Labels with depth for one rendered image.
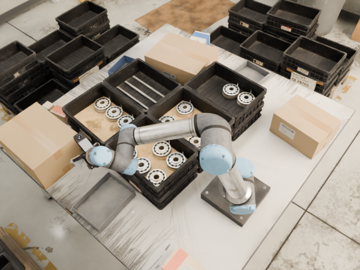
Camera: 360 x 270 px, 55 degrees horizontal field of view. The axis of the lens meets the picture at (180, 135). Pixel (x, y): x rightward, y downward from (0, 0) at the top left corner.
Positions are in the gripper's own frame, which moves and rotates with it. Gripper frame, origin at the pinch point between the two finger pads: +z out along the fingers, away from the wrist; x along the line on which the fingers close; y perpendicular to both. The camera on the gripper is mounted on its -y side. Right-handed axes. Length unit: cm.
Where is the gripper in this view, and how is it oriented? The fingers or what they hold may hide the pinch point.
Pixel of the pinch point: (83, 151)
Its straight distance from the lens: 168.7
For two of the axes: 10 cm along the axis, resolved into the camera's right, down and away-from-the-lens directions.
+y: 5.2, 8.3, 2.0
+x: 7.4, -5.5, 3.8
